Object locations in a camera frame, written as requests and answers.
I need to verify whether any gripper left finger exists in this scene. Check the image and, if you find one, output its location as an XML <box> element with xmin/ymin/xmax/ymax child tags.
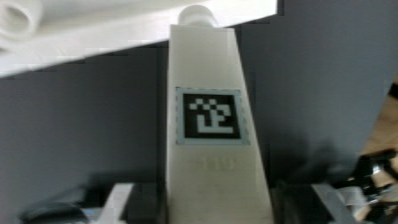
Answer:
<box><xmin>96</xmin><ymin>183</ymin><xmax>165</xmax><ymax>224</ymax></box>

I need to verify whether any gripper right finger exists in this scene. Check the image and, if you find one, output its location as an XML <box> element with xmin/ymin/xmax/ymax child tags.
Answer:
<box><xmin>272</xmin><ymin>182</ymin><xmax>359</xmax><ymax>224</ymax></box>

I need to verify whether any white desk top tray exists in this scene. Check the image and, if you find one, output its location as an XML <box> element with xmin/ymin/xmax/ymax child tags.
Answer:
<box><xmin>0</xmin><ymin>0</ymin><xmax>279</xmax><ymax>78</ymax></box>

